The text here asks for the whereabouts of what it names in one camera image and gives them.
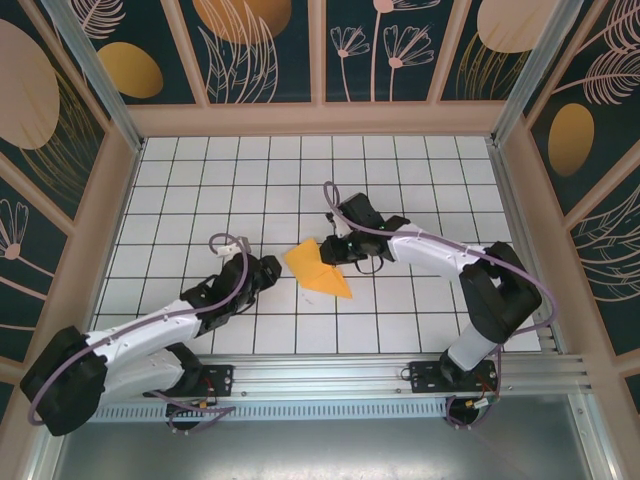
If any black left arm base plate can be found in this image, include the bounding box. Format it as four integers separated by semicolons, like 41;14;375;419
192;363;236;399

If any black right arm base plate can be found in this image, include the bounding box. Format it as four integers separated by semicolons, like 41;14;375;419
408;360;501;396

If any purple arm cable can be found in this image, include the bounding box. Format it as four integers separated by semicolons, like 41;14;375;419
322;180;559;431
25;232;251;437

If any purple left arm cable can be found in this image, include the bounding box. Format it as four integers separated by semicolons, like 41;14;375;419
25;232;251;437

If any aluminium side rail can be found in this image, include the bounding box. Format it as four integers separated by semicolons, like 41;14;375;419
487;139;569;357

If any aluminium mounting rail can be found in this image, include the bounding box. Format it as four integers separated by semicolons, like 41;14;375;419
47;353;596;401

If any slotted grey cable duct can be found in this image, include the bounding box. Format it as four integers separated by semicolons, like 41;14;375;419
89;404;451;421

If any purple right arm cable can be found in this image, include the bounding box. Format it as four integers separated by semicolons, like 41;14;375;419
322;180;559;431

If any orange cloth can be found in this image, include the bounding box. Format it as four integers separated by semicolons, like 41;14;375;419
284;238;355;301

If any grey metal sheet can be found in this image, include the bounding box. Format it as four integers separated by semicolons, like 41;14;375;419
44;418;601;480

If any aluminium frame post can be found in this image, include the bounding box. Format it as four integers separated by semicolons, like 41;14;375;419
40;0;147;155
490;0;585;149

